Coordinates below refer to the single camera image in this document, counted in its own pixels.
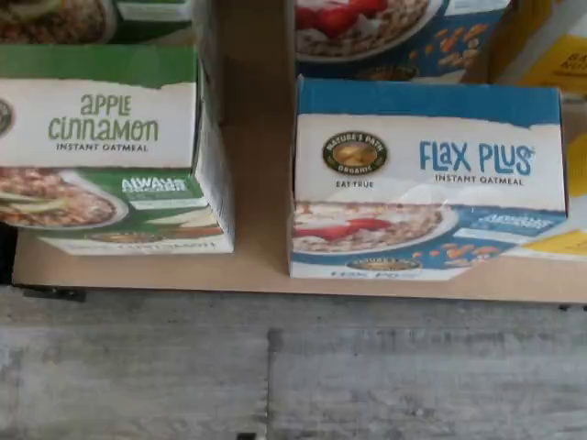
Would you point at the blue flax plus oatmeal box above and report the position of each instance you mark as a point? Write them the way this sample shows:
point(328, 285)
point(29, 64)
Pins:
point(426, 183)
point(390, 46)

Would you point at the wooden shelf board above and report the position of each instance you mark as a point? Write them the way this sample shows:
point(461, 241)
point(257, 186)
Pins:
point(261, 137)

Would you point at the green apple cinnamon oatmeal box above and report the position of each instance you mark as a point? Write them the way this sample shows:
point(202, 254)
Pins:
point(69, 23)
point(105, 137)

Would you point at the yellow purely elizabeth box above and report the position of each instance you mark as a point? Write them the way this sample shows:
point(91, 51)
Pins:
point(550, 55)
point(578, 243)

